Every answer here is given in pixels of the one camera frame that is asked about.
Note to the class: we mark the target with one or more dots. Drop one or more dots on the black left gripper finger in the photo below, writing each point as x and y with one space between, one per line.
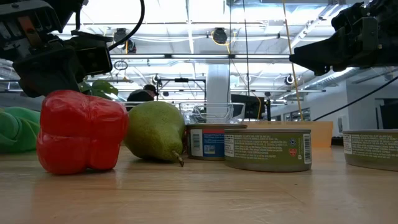
49 85

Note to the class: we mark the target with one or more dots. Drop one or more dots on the red bell pepper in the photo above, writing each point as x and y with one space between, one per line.
81 133

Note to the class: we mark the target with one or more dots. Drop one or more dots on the green label tin can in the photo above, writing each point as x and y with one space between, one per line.
373 149
267 152

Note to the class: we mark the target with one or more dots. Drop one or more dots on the green pear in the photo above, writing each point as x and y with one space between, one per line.
155 130

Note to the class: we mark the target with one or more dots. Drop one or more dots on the blue label tin can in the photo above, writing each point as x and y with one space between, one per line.
211 143

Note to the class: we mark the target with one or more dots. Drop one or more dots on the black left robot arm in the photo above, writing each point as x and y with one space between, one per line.
31 18

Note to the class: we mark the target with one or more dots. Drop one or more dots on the black ceiling spotlight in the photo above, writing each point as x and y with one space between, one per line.
120 36
220 35
156 79
131 46
289 79

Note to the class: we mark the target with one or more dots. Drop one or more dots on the green potted plant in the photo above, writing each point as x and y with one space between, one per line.
102 87

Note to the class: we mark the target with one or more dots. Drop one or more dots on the dark background monitor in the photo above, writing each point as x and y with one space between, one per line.
252 107

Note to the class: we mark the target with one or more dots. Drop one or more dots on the person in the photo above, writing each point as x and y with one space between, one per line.
143 95

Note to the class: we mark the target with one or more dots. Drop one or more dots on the white square pillar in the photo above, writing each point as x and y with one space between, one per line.
217 84

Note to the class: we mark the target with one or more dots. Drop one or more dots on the clear plastic bin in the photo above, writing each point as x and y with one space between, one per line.
214 116

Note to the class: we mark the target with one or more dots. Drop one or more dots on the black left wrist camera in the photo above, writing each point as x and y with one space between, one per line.
93 56

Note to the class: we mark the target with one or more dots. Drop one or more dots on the black metal stand frame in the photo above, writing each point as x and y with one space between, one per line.
182 80

